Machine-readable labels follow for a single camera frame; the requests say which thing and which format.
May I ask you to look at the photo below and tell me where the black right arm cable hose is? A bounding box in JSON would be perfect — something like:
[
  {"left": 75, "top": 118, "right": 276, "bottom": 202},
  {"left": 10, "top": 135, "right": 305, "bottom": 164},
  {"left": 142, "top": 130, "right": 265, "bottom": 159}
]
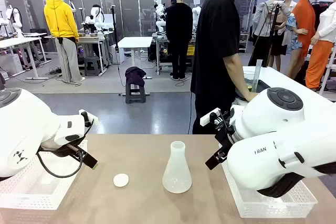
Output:
[{"left": 258, "top": 161, "right": 336, "bottom": 199}]

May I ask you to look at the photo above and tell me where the workbench with white frame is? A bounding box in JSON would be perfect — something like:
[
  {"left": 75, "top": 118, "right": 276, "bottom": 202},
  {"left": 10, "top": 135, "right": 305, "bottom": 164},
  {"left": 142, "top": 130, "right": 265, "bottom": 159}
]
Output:
[{"left": 44, "top": 30, "right": 115, "bottom": 76}]

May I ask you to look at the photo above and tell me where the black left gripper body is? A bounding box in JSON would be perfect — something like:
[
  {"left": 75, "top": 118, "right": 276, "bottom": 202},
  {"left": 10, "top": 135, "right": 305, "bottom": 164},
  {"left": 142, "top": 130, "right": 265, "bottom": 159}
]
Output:
[{"left": 39, "top": 143, "right": 80, "bottom": 158}]

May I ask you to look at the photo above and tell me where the white perforated plastic basket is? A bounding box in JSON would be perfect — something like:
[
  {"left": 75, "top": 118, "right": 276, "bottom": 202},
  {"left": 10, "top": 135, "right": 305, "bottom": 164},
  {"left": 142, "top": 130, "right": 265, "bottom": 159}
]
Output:
[
  {"left": 0, "top": 139, "right": 88, "bottom": 210},
  {"left": 218, "top": 143, "right": 319, "bottom": 219}
]

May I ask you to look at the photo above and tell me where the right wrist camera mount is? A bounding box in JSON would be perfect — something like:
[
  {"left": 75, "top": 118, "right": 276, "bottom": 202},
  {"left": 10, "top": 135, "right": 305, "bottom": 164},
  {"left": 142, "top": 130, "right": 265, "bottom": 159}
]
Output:
[{"left": 199, "top": 107, "right": 221, "bottom": 127}]

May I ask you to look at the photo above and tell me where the figure in blue floral dress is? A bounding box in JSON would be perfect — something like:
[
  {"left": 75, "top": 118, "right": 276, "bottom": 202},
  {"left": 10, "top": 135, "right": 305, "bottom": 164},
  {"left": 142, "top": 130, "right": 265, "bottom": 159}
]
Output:
[{"left": 281, "top": 0, "right": 308, "bottom": 71}]

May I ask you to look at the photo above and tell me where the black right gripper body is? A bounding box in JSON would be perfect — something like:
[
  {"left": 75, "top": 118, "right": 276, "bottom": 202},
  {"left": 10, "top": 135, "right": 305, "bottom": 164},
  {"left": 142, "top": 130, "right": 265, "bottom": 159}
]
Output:
[{"left": 214, "top": 126, "right": 238, "bottom": 162}]

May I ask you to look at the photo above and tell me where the black tripod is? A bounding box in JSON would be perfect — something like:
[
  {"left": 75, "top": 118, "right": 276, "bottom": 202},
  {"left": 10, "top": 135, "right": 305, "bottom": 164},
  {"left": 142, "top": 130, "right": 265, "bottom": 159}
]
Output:
[{"left": 248, "top": 1, "right": 282, "bottom": 68}]

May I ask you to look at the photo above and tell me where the shoe rack shelf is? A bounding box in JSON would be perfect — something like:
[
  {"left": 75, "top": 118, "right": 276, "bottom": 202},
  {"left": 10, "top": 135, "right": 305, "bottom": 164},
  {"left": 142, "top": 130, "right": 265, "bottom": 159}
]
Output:
[{"left": 237, "top": 33, "right": 250, "bottom": 54}]

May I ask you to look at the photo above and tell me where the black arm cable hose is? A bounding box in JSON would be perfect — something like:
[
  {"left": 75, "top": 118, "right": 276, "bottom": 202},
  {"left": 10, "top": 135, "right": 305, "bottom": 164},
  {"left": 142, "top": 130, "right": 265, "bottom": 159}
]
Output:
[
  {"left": 258, "top": 161, "right": 336, "bottom": 199},
  {"left": 36, "top": 129, "right": 95, "bottom": 179}
]

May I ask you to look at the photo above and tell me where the person in yellow hoodie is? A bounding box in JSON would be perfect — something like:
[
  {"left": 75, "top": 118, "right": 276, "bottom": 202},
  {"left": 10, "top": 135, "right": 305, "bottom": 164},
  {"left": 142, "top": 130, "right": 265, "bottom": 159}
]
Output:
[{"left": 43, "top": 0, "right": 86, "bottom": 84}]

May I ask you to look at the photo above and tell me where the mannequin in orange dress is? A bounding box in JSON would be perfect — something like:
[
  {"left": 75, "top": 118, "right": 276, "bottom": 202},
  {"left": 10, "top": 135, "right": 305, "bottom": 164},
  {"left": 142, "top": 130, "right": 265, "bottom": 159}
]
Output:
[{"left": 285, "top": 0, "right": 319, "bottom": 78}]

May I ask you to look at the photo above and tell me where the person's right forearm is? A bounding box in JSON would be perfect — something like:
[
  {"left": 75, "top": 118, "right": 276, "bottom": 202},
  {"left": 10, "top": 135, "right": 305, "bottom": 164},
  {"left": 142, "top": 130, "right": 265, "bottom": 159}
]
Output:
[{"left": 225, "top": 52, "right": 260, "bottom": 102}]

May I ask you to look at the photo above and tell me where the mannequin in orange trousers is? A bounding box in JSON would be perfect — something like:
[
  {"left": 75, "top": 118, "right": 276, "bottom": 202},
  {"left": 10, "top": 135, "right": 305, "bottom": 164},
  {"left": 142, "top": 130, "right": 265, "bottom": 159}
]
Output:
[{"left": 305, "top": 1, "right": 336, "bottom": 90}]

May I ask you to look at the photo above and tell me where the white empty desk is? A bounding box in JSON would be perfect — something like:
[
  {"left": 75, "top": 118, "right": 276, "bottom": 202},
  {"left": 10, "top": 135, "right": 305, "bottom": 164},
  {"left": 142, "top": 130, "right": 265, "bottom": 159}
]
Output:
[{"left": 117, "top": 36, "right": 154, "bottom": 80}]

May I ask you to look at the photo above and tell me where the grey step stool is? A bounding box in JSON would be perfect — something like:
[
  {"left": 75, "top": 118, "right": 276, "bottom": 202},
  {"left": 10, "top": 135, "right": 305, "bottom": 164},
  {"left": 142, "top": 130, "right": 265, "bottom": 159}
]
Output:
[{"left": 83, "top": 56, "right": 102, "bottom": 77}]

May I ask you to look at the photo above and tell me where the white long desk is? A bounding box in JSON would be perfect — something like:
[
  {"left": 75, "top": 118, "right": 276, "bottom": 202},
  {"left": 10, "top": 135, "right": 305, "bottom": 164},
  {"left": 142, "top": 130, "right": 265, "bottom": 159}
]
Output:
[{"left": 0, "top": 36, "right": 52, "bottom": 81}]

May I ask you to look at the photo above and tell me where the mannequin in grey shirt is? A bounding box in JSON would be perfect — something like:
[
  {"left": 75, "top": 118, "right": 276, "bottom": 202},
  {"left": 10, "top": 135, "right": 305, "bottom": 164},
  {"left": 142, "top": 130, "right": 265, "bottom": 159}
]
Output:
[{"left": 251, "top": 0, "right": 287, "bottom": 68}]

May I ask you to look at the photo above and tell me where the standing person all black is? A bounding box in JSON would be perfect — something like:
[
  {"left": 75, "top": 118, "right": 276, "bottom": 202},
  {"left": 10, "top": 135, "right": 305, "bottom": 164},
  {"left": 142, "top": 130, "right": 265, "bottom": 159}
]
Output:
[{"left": 165, "top": 0, "right": 194, "bottom": 81}]

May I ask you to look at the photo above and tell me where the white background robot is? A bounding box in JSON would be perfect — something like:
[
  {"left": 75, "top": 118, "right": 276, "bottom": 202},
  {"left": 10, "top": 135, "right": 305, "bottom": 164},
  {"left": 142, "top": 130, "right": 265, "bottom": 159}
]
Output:
[
  {"left": 83, "top": 4, "right": 114, "bottom": 35},
  {"left": 154, "top": 2, "right": 169, "bottom": 35},
  {"left": 0, "top": 5, "right": 24, "bottom": 38}
]

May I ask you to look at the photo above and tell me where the person in black t-shirt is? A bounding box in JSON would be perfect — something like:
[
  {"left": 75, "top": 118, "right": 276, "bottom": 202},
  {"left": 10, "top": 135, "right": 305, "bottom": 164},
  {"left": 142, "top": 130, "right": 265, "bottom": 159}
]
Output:
[{"left": 191, "top": 0, "right": 263, "bottom": 135}]

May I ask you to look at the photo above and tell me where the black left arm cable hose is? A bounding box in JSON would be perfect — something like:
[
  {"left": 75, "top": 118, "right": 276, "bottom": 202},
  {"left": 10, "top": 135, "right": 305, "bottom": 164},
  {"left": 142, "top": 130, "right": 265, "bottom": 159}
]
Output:
[{"left": 36, "top": 129, "right": 95, "bottom": 179}]

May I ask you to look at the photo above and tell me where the translucent plastic conical flask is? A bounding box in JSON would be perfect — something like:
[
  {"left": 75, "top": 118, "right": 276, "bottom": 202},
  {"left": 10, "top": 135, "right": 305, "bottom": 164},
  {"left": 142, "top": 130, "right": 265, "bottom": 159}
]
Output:
[{"left": 162, "top": 141, "right": 193, "bottom": 194}]

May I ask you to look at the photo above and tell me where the clear plastic graduated cylinder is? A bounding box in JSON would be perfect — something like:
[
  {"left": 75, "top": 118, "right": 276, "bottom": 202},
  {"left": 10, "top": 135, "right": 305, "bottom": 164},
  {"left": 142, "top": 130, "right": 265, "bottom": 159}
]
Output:
[{"left": 253, "top": 59, "right": 264, "bottom": 92}]

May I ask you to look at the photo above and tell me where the black plastic tray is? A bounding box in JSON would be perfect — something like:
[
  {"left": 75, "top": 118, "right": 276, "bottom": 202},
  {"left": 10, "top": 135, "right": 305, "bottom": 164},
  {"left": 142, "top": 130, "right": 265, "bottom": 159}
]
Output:
[{"left": 235, "top": 79, "right": 271, "bottom": 101}]

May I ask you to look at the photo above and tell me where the dark cloth bundle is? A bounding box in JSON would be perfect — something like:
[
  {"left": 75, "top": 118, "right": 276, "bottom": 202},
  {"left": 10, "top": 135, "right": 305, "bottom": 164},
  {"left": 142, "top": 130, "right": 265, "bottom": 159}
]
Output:
[{"left": 124, "top": 66, "right": 147, "bottom": 87}]

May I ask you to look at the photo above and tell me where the white round flask cap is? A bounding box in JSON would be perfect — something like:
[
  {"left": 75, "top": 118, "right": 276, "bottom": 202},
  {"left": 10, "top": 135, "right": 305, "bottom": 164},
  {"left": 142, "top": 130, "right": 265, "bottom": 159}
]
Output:
[{"left": 113, "top": 173, "right": 130, "bottom": 188}]

